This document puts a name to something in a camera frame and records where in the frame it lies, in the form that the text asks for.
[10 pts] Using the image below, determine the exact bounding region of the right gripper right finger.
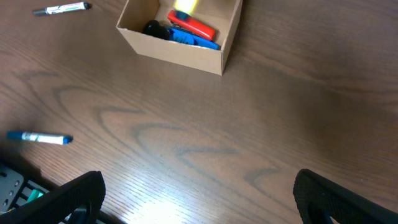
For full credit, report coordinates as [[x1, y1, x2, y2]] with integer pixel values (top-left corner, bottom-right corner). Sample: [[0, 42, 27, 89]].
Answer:
[[293, 169, 397, 224]]

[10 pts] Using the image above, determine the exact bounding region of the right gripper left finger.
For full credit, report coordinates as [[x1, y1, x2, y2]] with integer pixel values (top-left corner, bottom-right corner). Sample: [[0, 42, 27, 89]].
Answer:
[[1, 171, 106, 224]]

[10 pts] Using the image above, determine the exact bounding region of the blue capped white marker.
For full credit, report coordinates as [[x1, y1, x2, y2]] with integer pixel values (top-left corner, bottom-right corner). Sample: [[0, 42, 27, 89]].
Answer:
[[6, 131, 73, 145]]

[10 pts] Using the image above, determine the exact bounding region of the black correction tape dispenser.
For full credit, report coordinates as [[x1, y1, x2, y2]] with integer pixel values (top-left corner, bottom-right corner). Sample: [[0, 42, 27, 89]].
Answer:
[[142, 20, 170, 40]]

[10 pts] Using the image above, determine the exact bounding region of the brown cardboard box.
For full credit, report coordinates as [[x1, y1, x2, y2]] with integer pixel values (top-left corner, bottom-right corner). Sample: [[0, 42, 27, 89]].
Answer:
[[116, 0, 243, 75]]

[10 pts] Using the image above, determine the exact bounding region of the red stapler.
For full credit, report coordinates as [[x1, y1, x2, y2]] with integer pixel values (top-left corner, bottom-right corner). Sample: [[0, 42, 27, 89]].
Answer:
[[167, 9, 216, 41]]

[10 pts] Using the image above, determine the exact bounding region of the yellow highlighter with dark cap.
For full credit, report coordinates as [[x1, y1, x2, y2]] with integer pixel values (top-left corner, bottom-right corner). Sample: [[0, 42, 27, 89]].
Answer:
[[174, 0, 198, 20]]

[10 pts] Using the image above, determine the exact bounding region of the black capped white marker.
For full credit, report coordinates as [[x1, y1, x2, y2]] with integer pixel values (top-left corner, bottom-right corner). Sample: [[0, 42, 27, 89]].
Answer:
[[32, 1, 93, 16]]

